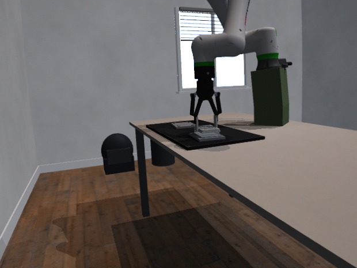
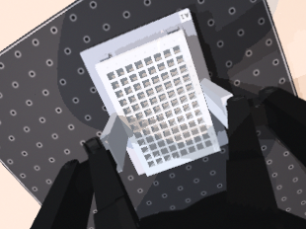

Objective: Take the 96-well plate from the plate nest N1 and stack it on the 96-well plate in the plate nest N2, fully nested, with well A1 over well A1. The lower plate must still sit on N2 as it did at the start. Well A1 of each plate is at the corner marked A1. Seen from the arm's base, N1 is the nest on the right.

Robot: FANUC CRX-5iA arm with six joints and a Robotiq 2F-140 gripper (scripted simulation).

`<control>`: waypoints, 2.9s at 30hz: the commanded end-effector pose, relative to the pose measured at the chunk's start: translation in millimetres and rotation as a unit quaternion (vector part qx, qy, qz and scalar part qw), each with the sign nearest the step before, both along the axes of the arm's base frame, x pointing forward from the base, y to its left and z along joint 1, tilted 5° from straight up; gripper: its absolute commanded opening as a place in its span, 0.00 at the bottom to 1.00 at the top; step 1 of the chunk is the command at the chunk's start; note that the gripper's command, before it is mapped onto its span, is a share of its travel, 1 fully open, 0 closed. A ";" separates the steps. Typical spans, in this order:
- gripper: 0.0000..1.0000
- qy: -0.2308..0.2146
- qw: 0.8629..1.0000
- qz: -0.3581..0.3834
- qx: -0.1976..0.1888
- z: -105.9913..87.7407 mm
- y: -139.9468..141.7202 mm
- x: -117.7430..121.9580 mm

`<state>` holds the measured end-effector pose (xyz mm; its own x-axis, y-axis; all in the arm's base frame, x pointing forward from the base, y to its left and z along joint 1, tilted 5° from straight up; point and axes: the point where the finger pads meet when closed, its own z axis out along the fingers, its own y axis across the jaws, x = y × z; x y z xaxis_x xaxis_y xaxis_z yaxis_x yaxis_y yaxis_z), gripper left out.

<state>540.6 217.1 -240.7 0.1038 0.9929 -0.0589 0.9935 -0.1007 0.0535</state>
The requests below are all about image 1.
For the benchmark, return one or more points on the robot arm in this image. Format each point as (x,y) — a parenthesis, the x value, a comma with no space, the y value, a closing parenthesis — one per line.
(234,41)

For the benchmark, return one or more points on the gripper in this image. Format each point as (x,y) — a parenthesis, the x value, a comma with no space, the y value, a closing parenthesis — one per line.
(205,91)

